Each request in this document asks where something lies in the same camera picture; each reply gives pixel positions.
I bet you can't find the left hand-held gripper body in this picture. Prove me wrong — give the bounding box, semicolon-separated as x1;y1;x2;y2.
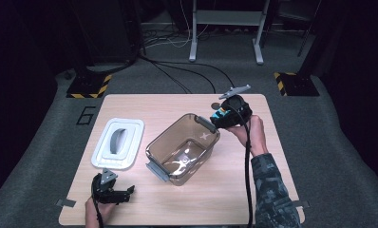
91;168;120;204

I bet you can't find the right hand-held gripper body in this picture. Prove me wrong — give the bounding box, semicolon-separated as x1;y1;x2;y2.
218;84;253;127

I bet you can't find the blue toy car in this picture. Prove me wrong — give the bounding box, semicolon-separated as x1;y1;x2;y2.
213;107;231;120

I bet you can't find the transparent brown storage box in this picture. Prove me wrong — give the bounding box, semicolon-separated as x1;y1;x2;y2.
144;113;221;187

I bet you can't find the white lid with grey handle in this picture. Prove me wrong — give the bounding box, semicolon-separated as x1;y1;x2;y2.
90;117;145;170

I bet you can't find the person's left hand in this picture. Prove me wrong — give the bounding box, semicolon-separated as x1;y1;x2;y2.
85;197;116;228

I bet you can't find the person's right hand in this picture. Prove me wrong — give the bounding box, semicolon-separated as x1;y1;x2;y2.
226;115;270;158

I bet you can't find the black base with yellow stripes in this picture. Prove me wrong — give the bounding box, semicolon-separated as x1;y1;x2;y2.
66;73;113;99
274;71;320;97

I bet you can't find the large dark box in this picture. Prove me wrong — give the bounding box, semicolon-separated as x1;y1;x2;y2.
90;0;141;64

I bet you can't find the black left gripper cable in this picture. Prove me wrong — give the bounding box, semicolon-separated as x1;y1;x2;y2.
90;184;105;228

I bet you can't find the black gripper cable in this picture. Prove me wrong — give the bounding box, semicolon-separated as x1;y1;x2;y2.
224;103;255;228
90;184;105;228

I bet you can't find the black floor cable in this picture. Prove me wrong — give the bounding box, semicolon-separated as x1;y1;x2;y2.
152;60;236;95
139;55;193;95

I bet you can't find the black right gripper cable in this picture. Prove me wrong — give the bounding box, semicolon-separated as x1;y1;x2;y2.
224;103;255;228

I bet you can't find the white floor cable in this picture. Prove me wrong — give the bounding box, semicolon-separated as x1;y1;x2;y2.
143;0;210;49

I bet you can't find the white metal stand frame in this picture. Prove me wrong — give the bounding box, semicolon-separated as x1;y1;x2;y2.
188;0;272;66

